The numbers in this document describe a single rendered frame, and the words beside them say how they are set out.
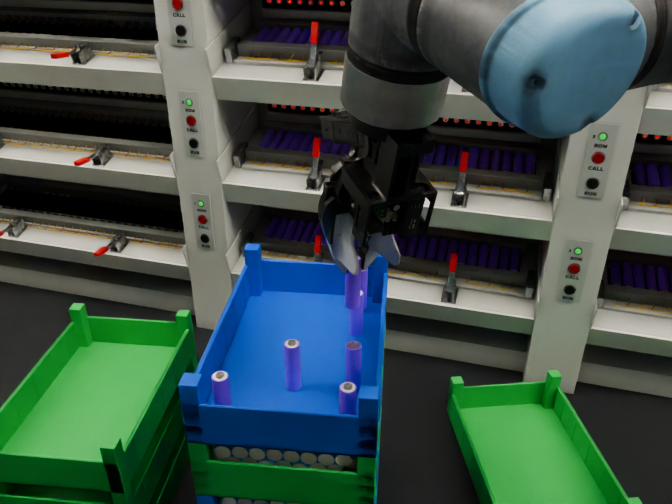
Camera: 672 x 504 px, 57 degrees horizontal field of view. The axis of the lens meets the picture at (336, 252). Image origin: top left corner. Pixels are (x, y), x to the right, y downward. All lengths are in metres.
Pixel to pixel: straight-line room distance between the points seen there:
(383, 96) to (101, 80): 0.84
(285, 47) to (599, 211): 0.60
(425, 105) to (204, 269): 0.88
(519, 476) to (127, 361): 0.67
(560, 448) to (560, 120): 0.84
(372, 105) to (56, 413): 0.70
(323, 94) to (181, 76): 0.26
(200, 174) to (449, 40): 0.86
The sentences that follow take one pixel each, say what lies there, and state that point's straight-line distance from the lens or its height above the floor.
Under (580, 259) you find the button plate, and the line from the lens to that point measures 1.13.
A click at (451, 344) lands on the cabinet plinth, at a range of 1.29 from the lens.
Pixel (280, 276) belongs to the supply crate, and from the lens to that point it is 0.90.
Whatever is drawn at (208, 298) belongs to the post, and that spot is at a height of 0.08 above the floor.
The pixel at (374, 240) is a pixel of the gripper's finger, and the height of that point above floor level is 0.50.
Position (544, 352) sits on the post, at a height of 0.09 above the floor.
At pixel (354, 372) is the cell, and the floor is 0.36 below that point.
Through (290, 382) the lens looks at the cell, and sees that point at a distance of 0.73.
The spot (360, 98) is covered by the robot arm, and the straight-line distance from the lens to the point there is 0.52.
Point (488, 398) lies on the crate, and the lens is 1.21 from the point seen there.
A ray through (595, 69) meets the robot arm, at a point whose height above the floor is 0.73.
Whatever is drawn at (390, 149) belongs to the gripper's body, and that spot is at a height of 0.64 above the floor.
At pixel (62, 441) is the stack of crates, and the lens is 0.98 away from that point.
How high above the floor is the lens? 0.81
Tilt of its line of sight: 29 degrees down
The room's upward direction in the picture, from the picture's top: straight up
